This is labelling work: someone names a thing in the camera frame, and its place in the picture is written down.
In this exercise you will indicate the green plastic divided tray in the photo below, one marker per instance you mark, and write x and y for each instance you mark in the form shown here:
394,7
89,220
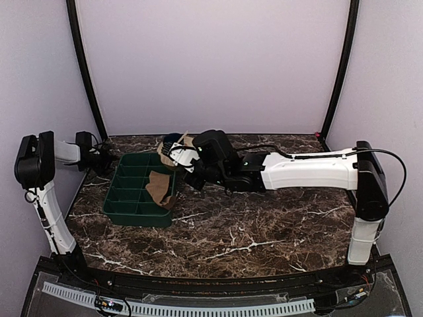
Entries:
128,202

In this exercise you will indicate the tan brown sock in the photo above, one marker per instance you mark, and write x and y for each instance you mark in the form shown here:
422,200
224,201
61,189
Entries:
158,187

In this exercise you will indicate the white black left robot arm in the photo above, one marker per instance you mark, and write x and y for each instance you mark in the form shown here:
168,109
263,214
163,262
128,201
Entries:
35,170

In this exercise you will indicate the black corner post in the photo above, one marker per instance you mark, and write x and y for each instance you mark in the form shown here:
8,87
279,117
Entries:
342,70
84,67

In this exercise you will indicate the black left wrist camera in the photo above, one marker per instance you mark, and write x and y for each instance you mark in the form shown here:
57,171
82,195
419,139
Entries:
84,140

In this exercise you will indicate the striped cream red sock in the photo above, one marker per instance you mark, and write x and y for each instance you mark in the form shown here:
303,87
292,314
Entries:
170,146

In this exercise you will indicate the black right corner post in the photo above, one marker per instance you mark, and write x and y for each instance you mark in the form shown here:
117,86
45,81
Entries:
342,70

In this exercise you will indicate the white slotted cable duct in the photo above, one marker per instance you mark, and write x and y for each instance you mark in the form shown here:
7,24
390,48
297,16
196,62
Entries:
166,305

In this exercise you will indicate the black left corner post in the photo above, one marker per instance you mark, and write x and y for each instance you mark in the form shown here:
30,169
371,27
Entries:
84,67

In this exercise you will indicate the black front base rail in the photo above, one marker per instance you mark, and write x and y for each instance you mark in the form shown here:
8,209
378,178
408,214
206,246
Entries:
322,283

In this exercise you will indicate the blue enamel mug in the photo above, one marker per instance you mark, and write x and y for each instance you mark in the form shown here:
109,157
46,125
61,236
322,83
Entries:
172,138

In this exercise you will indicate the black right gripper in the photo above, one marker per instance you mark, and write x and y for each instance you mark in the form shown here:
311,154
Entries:
194,182

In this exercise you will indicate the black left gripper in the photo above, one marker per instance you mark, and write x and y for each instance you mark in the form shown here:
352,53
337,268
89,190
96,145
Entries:
108,158

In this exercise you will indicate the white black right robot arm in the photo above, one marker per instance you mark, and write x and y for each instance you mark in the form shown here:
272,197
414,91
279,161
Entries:
356,169

